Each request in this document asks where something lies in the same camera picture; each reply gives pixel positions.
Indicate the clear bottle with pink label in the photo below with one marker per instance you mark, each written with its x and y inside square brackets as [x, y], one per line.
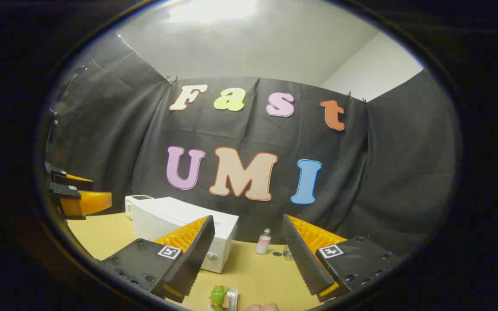
[263, 244]

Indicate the white oblong food tray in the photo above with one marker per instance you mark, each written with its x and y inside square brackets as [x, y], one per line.
[233, 298]

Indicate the clear glass beaker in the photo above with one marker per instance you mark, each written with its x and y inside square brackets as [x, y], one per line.
[288, 254]

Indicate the lettuce sandwich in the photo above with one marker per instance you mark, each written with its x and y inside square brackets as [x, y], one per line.
[218, 297]

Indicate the white microwave oven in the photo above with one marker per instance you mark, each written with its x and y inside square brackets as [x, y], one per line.
[167, 214]

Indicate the white toaster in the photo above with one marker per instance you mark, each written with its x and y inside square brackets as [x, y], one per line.
[133, 203]

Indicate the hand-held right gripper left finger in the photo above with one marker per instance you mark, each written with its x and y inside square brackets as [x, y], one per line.
[197, 255]

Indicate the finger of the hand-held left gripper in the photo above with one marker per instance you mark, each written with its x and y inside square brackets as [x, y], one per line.
[67, 191]
[71, 181]

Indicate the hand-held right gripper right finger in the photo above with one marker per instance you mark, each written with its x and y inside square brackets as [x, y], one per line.
[301, 259]

